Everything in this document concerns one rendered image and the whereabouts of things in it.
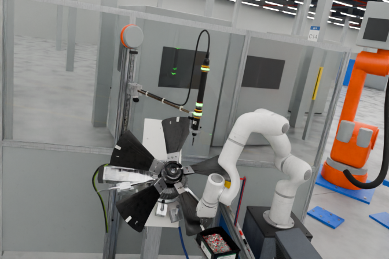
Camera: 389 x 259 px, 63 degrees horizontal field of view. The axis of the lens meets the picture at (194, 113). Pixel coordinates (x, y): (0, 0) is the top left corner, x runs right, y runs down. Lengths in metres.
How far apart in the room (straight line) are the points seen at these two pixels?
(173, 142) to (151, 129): 0.30
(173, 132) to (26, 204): 1.43
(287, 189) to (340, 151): 3.46
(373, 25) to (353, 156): 1.91
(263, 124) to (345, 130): 3.70
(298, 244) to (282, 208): 0.64
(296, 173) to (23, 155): 1.94
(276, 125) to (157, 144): 0.86
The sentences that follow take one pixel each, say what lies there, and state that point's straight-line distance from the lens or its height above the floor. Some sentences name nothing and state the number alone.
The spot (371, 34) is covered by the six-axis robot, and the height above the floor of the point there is 2.33.
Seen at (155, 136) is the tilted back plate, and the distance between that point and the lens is 2.13.
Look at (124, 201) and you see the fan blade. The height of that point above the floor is 1.08.
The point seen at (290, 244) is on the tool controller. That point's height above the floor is 1.24.
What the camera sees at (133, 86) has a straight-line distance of 2.14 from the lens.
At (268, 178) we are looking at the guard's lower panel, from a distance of 2.87.
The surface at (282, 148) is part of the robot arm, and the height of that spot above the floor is 1.45.
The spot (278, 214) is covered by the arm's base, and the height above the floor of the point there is 1.01.
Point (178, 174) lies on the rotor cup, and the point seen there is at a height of 1.21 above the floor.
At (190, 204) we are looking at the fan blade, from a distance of 1.81.
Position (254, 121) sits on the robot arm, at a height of 1.61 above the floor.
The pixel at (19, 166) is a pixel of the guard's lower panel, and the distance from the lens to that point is 2.74.
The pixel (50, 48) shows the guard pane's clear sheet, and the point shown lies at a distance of 2.45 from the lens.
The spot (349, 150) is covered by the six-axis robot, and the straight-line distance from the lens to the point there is 5.33.
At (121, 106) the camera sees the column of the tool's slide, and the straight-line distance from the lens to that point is 2.26.
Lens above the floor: 1.98
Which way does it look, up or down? 14 degrees down
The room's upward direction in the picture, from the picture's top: 9 degrees clockwise
